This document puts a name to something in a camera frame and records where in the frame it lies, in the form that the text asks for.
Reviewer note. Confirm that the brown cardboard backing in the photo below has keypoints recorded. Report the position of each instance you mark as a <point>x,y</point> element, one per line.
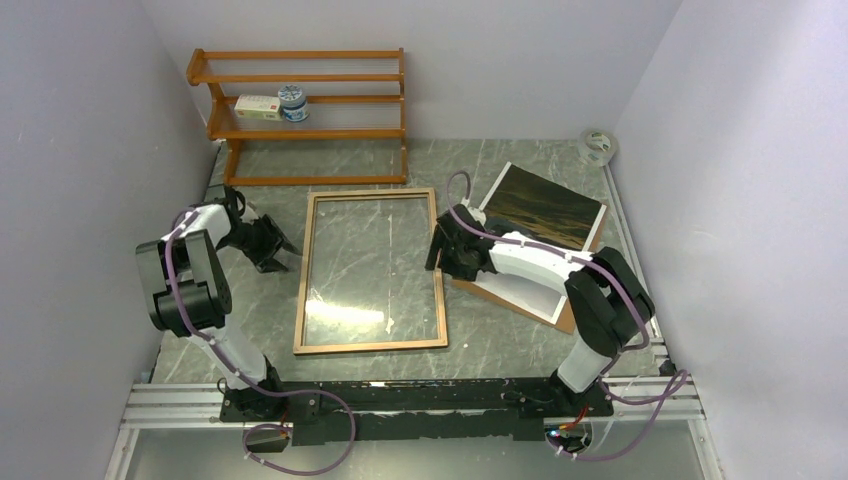
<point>530,276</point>

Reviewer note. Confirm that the wooden picture frame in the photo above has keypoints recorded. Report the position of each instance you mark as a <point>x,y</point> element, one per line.
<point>371,272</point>

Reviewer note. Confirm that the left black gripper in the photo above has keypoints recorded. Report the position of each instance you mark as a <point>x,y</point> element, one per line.
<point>274,240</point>

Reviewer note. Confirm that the clear tape roll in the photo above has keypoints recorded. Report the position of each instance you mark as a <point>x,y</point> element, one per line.
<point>596,147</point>

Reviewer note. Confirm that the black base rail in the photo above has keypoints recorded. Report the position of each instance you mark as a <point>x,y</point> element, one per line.
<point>319,412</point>

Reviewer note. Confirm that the landscape photo print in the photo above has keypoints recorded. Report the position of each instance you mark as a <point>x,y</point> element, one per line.
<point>549,213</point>

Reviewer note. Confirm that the white red box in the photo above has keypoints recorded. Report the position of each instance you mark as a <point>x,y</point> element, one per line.
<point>258,107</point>

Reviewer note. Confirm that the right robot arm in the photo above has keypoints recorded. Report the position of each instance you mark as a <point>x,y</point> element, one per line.
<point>609,304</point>

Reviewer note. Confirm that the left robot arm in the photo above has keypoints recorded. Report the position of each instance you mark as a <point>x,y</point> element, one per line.
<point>187,292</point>

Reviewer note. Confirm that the clear glass pane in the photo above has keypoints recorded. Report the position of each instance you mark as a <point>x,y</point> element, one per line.
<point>371,268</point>

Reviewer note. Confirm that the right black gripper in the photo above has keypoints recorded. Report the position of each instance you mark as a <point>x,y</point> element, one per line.
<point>441,241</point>

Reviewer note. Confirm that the wooden shelf rack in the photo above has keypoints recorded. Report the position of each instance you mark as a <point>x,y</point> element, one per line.
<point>353,95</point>

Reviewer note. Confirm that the blue white jar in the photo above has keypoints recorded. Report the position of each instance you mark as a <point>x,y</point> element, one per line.
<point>294,103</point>

